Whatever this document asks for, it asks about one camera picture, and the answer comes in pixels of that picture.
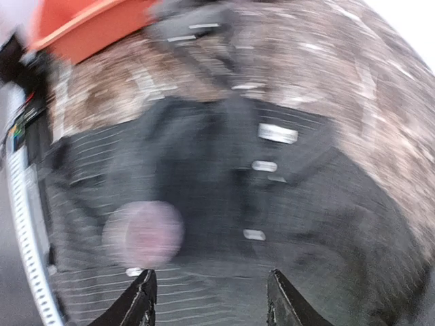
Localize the round brooch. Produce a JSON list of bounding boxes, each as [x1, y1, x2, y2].
[[101, 201, 185, 269]]

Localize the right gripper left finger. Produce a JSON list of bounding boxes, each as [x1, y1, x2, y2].
[[89, 270, 158, 326]]

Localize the orange plastic bin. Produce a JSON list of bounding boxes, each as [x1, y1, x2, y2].
[[29, 0, 155, 64]]

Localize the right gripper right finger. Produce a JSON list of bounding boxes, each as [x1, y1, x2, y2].
[[267, 269, 332, 326]]

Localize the white slotted cable duct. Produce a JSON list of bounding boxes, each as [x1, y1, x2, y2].
[[3, 84, 65, 326]]

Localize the black pinstriped shirt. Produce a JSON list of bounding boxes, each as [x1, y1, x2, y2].
[[46, 97, 431, 325]]

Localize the black front rail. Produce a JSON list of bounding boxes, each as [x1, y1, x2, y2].
[[19, 51, 74, 325]]

